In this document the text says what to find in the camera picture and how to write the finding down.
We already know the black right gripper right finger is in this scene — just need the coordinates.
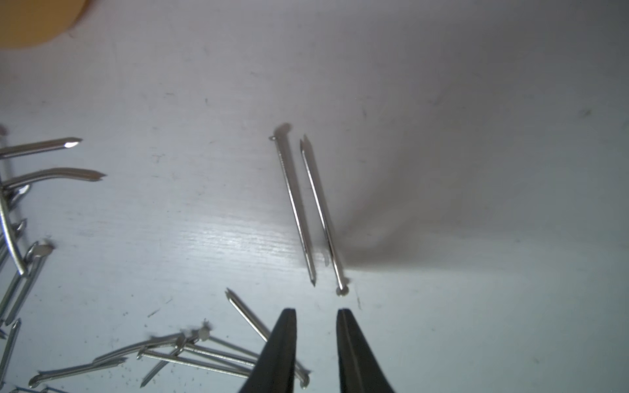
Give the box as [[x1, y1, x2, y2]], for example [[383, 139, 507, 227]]
[[336, 309, 394, 393]]

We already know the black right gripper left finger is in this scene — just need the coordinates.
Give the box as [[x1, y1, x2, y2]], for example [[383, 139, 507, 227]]
[[239, 309, 297, 393]]

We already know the steel nail pile left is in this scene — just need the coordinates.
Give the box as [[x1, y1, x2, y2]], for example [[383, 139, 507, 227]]
[[1, 167, 105, 386]]

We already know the steel nail long diagonal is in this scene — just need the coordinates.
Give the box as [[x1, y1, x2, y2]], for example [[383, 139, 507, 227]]
[[93, 326, 211, 365]]

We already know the yellow plastic storage box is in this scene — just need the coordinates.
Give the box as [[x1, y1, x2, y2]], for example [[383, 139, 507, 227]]
[[1, 0, 91, 49]]

